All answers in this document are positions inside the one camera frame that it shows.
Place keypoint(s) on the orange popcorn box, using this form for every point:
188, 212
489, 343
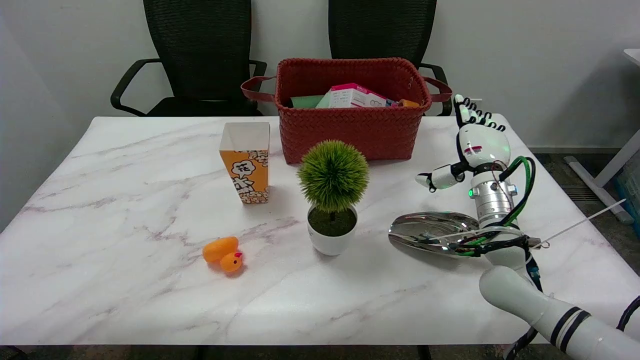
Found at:
247, 172

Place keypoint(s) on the red woven basket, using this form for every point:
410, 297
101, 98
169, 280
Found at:
350, 132

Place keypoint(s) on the blue storage bin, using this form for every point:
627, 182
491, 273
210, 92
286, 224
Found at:
631, 192

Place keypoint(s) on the green flat packet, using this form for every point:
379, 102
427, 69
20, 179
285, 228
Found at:
305, 102

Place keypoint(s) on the orange rubber duck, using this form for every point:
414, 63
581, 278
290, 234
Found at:
222, 252

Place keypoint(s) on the white desk leg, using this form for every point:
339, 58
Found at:
597, 187

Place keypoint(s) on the white zip tie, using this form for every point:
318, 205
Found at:
580, 224

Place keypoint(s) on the shiny metal scoop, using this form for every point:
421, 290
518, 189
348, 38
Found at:
430, 230

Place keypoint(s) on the pink and white carton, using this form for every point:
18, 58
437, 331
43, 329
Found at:
352, 96

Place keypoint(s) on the white desk top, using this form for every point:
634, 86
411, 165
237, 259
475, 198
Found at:
634, 56

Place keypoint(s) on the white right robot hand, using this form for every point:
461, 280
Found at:
481, 142

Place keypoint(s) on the black mesh office chair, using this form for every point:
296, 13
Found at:
382, 27
200, 45

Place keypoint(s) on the green ball potted plant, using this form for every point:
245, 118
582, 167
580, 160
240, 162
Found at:
332, 172

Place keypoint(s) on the small orange item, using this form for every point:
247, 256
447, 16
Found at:
409, 103

